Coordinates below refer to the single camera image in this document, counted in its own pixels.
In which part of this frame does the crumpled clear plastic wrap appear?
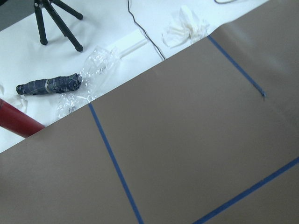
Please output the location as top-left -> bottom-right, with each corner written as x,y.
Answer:
56,46 -> 120,119

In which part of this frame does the white plastic strip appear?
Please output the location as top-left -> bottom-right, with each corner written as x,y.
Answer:
112,30 -> 148,58

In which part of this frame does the folded dark blue umbrella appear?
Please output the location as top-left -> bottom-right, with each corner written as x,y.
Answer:
16,73 -> 82,95

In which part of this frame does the crumpled white tissue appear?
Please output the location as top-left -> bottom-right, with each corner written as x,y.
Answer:
162,5 -> 210,48

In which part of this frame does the red cylinder bottle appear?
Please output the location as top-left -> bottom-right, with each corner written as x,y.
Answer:
0,99 -> 45,138

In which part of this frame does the black cable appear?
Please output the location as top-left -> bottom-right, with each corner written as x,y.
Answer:
127,0 -> 166,60

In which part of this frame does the black camera tripod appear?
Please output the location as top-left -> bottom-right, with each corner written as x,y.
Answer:
34,0 -> 83,52

